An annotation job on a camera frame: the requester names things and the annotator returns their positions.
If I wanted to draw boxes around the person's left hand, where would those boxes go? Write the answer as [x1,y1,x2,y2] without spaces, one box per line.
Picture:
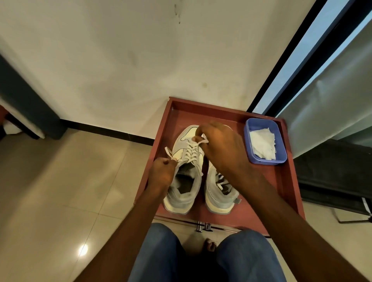
[147,157,178,190]

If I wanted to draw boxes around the person's right hand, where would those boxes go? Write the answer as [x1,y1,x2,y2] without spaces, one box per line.
[194,121,257,188]

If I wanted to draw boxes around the white shoelace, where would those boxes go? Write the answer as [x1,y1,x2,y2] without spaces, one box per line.
[164,139,210,169]

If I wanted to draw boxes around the person's right forearm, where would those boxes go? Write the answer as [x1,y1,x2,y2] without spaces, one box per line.
[229,171,363,282]

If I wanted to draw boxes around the person's left forearm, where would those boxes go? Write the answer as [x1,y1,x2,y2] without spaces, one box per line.
[73,182,172,282]

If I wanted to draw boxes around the grey sneaker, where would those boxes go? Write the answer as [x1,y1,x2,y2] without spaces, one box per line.
[203,124,242,215]
[162,125,208,216]

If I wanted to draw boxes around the blue plastic container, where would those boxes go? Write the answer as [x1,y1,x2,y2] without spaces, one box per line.
[245,117,288,166]

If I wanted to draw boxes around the white tissue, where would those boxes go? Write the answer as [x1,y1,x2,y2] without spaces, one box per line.
[249,127,277,161]

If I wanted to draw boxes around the red tray table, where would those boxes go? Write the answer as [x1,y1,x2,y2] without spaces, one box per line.
[133,96,306,238]

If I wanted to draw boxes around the person's bare foot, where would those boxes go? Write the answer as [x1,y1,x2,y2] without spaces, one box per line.
[203,238,218,253]

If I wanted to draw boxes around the person's blue jeans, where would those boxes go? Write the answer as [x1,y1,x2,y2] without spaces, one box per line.
[128,223,287,282]

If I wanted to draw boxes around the white curtain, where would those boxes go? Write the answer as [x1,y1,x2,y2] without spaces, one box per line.
[277,12,372,159]

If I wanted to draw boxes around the black chair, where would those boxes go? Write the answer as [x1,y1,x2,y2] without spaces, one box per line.
[292,138,372,224]

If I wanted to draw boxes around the black window frame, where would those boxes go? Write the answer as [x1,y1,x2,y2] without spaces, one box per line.
[247,0,372,117]

